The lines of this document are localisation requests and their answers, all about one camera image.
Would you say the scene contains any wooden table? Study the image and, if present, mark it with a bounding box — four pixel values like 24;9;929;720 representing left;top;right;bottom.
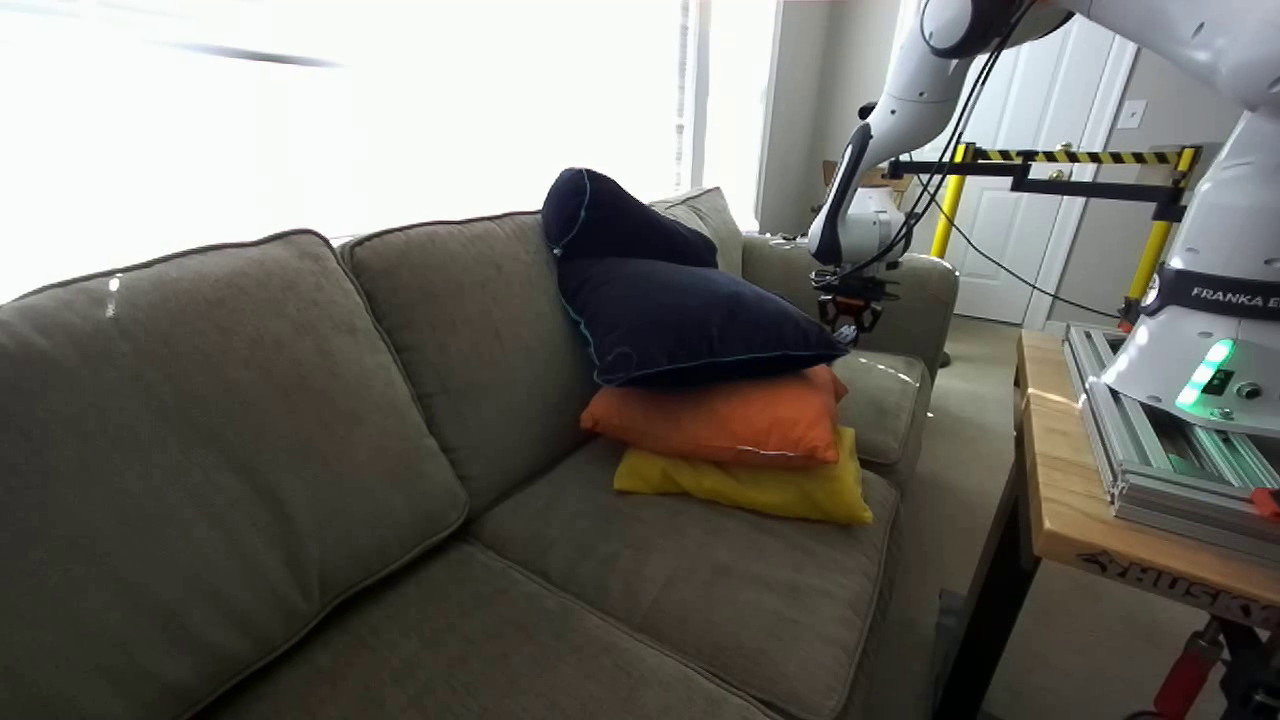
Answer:
938;324;1280;720

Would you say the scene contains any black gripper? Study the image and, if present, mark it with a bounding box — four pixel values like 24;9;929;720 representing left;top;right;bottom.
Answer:
812;267;900;345

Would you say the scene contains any white panel door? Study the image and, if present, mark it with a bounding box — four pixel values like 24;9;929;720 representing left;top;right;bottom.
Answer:
918;11;1155;330

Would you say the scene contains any navy pillow teal piping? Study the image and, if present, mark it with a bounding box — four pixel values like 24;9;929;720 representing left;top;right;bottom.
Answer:
558;250;851;391

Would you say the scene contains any grey-green fabric sofa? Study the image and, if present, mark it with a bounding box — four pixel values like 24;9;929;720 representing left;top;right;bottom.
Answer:
0;185;966;720

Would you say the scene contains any small grey throw cushion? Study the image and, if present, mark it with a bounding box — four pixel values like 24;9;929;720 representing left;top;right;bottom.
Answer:
648;185;747;282

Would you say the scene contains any yellow black camera stand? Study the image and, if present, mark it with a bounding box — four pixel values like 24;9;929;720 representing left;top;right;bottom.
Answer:
884;136;1204;324

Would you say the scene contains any orange pillow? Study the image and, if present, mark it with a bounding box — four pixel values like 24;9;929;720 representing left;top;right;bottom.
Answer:
575;359;851;471

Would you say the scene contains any yellow pillow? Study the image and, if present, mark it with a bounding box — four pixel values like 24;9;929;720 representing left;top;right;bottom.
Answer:
607;426;876;530

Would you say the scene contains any black stand camera cable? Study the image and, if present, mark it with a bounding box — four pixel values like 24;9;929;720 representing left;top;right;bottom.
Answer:
933;198;1129;324

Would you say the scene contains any dark blue folded cloth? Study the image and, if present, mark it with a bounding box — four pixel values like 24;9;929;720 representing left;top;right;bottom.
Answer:
536;164;725;337

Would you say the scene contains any red clamp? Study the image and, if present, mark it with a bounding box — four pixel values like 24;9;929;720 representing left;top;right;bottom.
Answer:
1147;618;1227;720

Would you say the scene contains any bright window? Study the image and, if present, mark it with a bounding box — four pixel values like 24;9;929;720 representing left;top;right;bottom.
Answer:
0;0;696;304

